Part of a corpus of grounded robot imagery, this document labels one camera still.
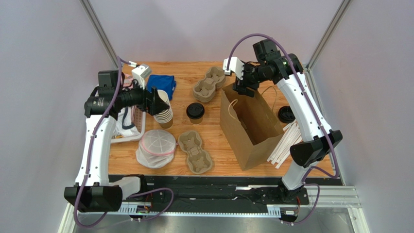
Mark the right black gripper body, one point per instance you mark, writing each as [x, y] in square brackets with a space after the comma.
[245, 84]

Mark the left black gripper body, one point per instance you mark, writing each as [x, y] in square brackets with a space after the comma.
[146, 103]

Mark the brown paper bag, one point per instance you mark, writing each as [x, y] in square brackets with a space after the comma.
[250, 126]

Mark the black cup lid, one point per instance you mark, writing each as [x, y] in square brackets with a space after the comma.
[195, 109]

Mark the paper coffee cup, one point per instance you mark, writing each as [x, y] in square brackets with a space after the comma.
[196, 119]

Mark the single cardboard cup carrier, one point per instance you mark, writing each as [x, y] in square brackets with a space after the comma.
[199, 160]

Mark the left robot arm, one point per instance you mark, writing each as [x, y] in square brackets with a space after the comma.
[92, 191]

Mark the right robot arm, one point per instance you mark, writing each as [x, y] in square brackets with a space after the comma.
[285, 70]

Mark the stack of paper cups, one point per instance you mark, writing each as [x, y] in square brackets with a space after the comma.
[165, 118]

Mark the white plastic basket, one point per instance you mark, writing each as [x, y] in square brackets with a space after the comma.
[139, 120]

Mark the blue folded cloth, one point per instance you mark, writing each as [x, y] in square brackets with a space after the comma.
[166, 83]

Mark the pink cloth bag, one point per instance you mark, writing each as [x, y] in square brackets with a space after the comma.
[128, 81]

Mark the white crumpled cloth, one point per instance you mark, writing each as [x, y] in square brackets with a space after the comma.
[125, 127]

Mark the white mesh food cover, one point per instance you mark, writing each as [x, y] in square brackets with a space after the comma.
[156, 149]

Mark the stack of black lids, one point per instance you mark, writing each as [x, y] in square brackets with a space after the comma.
[285, 115]

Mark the bundle of white straws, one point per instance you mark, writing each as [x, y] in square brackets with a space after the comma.
[292, 135]

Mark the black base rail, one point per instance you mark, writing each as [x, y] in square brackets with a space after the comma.
[216, 195]

